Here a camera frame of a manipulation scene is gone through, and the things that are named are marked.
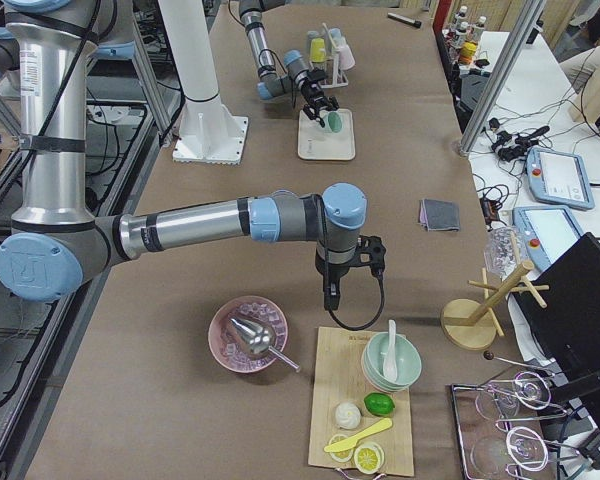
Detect black glass holder tray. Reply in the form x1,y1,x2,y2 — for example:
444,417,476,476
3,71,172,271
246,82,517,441
449,371,593,479

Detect white ceramic spoon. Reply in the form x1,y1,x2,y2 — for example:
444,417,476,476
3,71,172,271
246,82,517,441
383,319,398,383

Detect white wire cup rack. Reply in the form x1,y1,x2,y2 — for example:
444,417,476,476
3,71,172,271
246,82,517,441
310,55,349,89

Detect blue teach pendant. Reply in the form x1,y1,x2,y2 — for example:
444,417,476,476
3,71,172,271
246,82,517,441
526,146,595,210
512,205,584,272

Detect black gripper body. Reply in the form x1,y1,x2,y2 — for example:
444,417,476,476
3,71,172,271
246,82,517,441
315,254,360,288
300,69,330,113

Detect black monitor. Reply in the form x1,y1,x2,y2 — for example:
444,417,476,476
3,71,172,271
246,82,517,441
515,233,600,380

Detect pink bowl with ice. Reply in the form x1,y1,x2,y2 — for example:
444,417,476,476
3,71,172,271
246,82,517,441
208,295,288,373

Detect yellow plastic cup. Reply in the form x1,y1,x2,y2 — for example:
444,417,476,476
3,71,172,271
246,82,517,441
309,37,327,64

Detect white steamed bun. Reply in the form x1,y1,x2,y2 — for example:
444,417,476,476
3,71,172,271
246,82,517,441
334,402,362,430

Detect yellow plastic knife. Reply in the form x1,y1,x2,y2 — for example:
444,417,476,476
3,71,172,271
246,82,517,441
323,418,393,453

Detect grey folded cloth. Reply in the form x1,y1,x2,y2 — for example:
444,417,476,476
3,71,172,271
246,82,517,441
419,199,461,231

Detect green lime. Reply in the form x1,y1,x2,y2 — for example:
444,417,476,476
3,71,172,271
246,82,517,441
364,392,395,417

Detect aluminium frame post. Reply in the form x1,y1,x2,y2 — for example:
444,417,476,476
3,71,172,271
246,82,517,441
458,0,546,157

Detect wooden mug tree stand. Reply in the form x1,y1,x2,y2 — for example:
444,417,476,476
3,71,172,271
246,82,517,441
440,227,549,351

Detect stacked green bowls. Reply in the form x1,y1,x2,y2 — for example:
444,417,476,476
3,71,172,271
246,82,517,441
361,333,423,394

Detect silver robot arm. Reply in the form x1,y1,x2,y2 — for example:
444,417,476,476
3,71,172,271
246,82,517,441
239,0,339,128
0,1,367,308

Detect black metal cylinder tube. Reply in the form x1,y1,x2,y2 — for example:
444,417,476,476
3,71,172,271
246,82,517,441
387,12,422,29

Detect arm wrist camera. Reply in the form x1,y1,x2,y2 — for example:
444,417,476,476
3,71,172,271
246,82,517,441
356,235,386,279

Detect lemon slice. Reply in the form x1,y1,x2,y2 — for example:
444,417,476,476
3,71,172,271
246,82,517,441
353,442,385,475
327,433,355,464

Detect cream rabbit tray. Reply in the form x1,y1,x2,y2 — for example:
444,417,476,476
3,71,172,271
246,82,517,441
297,108,356,161

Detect wooden cutting board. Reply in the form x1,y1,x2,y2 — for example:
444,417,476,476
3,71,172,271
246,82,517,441
308,327,415,477

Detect metal ice scoop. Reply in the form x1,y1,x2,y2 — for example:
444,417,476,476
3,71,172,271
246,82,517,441
227,315,301,373

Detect green plastic cup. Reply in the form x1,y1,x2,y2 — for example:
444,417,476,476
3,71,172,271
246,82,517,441
323,111,343,133

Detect pink plastic cup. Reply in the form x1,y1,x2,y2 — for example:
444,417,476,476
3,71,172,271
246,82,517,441
337,44,356,71

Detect grey plastic cup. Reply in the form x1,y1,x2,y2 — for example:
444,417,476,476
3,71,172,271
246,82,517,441
306,30,321,44

